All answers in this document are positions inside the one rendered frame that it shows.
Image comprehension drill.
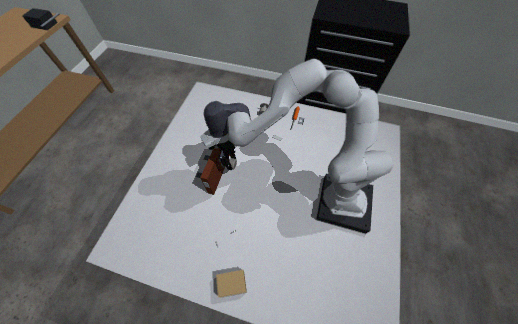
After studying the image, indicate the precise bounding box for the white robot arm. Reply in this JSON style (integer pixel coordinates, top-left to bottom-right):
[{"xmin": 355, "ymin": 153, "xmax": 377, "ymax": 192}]
[{"xmin": 201, "ymin": 59, "xmax": 393, "ymax": 218}]

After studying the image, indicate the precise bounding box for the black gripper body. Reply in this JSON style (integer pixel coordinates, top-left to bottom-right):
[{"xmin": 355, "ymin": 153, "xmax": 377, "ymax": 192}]
[{"xmin": 216, "ymin": 140, "xmax": 232, "ymax": 153}]

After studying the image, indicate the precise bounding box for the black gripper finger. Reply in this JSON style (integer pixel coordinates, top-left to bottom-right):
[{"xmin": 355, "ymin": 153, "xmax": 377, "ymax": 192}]
[
  {"xmin": 229, "ymin": 144, "xmax": 236, "ymax": 159},
  {"xmin": 219, "ymin": 148, "xmax": 232, "ymax": 170}
]

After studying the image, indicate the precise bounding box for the brown cardboard box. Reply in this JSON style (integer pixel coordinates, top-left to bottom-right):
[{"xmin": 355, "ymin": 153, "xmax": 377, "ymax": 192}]
[{"xmin": 216, "ymin": 270, "xmax": 247, "ymax": 297}]

